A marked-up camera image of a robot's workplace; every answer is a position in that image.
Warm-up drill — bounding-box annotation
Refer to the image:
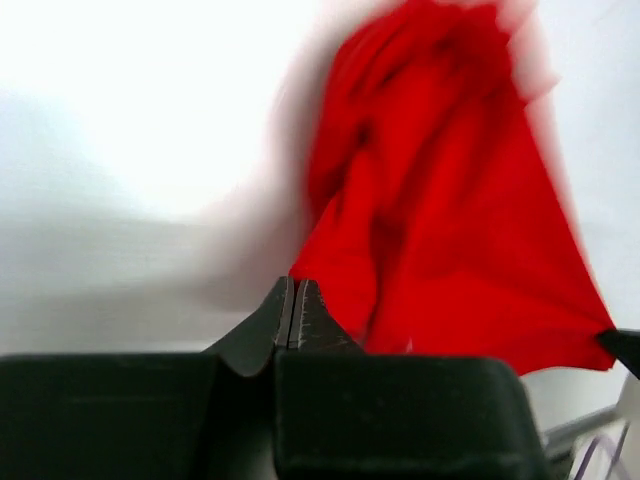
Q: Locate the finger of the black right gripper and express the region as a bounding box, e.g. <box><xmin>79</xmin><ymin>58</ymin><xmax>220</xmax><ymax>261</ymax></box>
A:
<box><xmin>597</xmin><ymin>329</ymin><xmax>640</xmax><ymax>379</ymax></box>

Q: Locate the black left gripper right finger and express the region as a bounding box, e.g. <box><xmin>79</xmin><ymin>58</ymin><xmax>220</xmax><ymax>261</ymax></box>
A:
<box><xmin>273</xmin><ymin>280</ymin><xmax>551</xmax><ymax>479</ymax></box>

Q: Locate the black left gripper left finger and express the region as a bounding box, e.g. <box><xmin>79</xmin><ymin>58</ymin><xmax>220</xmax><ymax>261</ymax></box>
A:
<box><xmin>1</xmin><ymin>277</ymin><xmax>295</xmax><ymax>479</ymax></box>

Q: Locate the red t shirt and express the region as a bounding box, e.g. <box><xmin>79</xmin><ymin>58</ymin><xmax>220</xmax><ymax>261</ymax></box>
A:
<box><xmin>290</xmin><ymin>1</ymin><xmax>614</xmax><ymax>375</ymax></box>

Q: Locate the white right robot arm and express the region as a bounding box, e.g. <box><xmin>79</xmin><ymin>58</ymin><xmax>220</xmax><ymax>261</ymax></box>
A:
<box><xmin>598</xmin><ymin>329</ymin><xmax>640</xmax><ymax>423</ymax></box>

